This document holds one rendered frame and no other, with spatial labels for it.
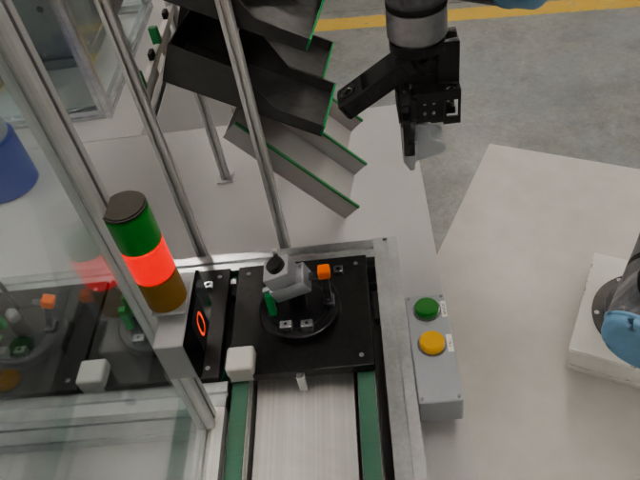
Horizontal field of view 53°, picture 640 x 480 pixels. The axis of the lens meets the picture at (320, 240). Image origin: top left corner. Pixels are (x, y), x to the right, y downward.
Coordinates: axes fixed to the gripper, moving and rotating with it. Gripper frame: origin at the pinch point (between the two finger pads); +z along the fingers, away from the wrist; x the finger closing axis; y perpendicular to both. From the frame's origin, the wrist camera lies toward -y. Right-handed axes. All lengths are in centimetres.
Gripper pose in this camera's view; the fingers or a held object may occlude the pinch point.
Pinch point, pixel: (407, 162)
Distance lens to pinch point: 97.1
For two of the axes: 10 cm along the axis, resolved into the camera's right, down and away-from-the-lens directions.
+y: 9.9, -1.0, -0.9
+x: -0.1, -7.1, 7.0
